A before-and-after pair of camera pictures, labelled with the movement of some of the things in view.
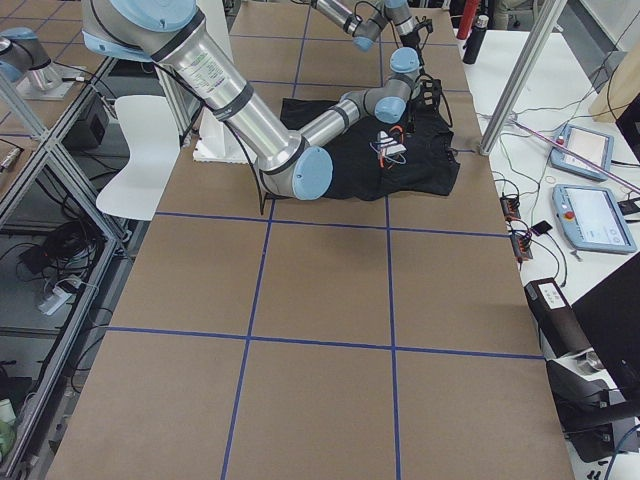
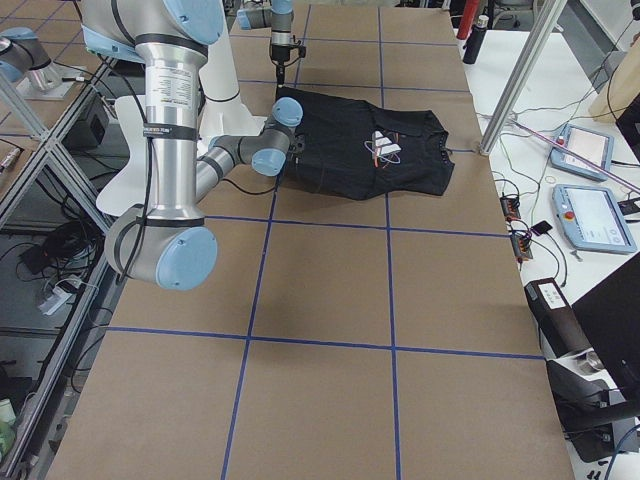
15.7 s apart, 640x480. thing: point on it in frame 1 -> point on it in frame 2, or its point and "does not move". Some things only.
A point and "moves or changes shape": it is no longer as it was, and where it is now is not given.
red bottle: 468,14 does not move
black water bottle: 475,39 does not move
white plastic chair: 150,127 does not move
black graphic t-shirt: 376,159 moves or changes shape
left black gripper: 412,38 -> 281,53
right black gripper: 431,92 -> 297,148
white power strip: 57,299 does not move
